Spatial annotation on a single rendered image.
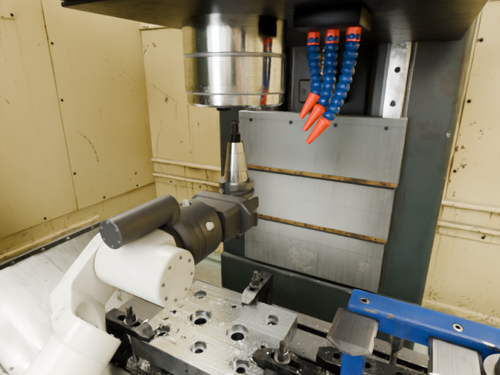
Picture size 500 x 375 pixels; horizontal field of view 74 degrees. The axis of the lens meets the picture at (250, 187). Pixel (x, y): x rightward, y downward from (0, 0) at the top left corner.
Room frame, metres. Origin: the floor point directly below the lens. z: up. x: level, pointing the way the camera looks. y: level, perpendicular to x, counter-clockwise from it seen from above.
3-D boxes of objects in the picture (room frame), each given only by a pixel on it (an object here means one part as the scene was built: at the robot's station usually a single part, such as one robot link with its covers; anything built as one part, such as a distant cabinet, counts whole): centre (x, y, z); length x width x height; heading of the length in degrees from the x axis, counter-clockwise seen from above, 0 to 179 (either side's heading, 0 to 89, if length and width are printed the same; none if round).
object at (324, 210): (0.95, -0.18, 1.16); 0.48 x 0.05 x 0.51; 62
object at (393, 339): (0.55, -0.30, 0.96); 0.03 x 0.03 x 0.13
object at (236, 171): (0.56, 0.02, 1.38); 0.04 x 0.04 x 0.07
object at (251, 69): (0.56, 0.02, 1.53); 0.16 x 0.16 x 0.12
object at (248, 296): (0.73, -0.02, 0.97); 0.13 x 0.03 x 0.15; 152
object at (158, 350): (0.60, 0.07, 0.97); 0.29 x 0.23 x 0.05; 62
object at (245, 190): (0.56, 0.02, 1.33); 0.06 x 0.06 x 0.03
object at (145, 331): (0.59, 0.26, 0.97); 0.13 x 0.03 x 0.15; 62
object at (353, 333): (0.33, -0.13, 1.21); 0.07 x 0.05 x 0.01; 152
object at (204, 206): (0.47, 0.07, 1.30); 0.13 x 0.12 x 0.10; 62
